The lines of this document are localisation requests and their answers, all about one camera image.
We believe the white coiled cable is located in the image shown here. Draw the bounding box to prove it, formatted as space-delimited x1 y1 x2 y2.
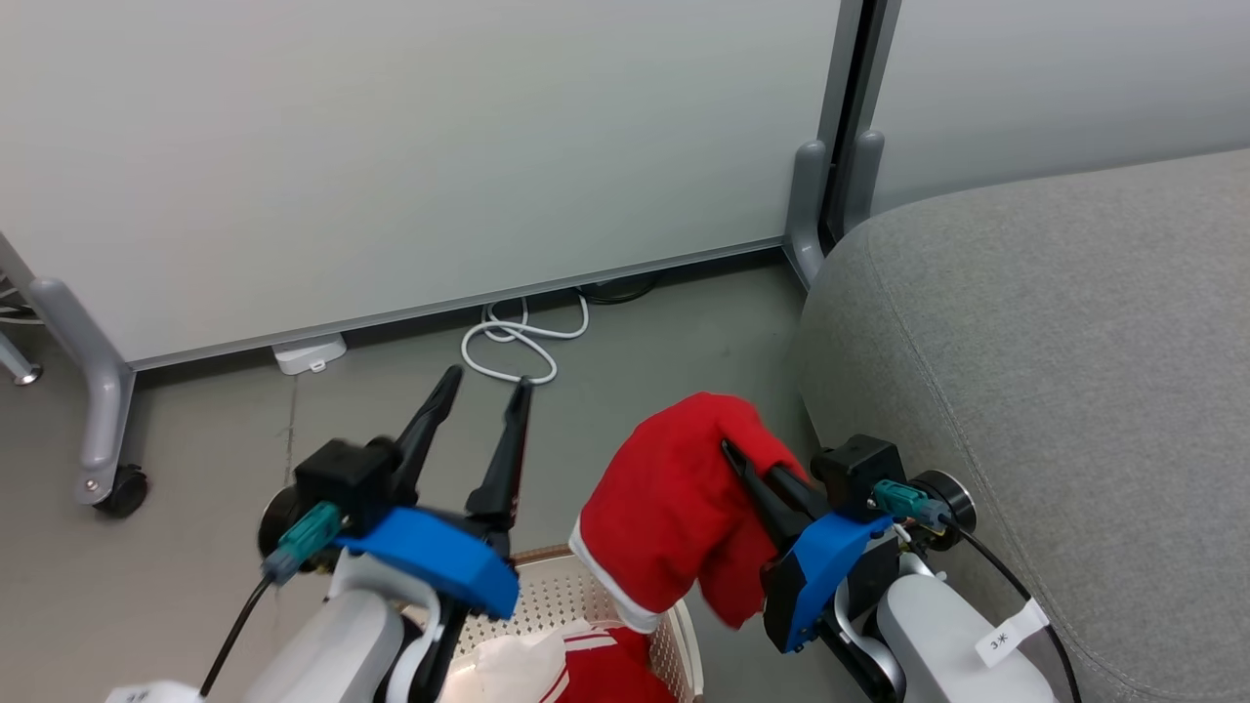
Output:
460 292 591 386

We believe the cream perforated laundry basket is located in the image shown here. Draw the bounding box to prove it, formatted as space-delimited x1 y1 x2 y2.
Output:
398 544 705 703

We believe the grey leg with small caster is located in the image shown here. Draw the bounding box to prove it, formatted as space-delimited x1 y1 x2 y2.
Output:
0 330 44 388

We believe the white paper label tag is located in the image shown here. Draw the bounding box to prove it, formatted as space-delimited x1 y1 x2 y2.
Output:
104 680 203 703
975 597 1052 671

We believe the white power adapter box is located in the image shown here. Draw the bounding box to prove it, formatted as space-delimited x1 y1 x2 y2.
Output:
271 333 349 377

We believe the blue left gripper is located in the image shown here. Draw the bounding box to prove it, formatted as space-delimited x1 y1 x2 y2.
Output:
335 366 535 703

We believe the grey fabric sofa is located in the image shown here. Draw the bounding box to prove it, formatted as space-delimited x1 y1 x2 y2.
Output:
795 147 1250 703

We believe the grey partition foot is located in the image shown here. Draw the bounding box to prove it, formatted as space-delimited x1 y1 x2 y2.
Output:
838 129 887 238
784 140 832 291

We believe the red clothing with white stripes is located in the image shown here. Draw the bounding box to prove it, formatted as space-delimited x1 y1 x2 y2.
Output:
540 625 677 703

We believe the wide white partition panel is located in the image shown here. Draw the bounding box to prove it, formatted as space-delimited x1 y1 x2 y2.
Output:
0 0 866 373

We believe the black floor cable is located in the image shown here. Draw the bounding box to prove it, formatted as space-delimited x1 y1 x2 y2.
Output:
575 275 658 307

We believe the black cable with teal plug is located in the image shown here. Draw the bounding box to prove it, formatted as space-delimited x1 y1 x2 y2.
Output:
872 478 1082 703
199 503 344 700

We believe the grey partition leg with caster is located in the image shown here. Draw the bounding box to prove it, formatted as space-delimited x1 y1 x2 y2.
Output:
0 232 149 519

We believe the narrow white partition panel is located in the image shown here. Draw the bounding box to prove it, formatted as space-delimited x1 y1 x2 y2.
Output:
869 0 1250 218

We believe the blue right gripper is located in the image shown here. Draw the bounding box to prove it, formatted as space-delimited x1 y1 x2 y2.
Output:
722 440 900 703

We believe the red garment with white trim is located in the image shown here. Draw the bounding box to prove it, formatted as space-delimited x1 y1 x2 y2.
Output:
569 392 813 634

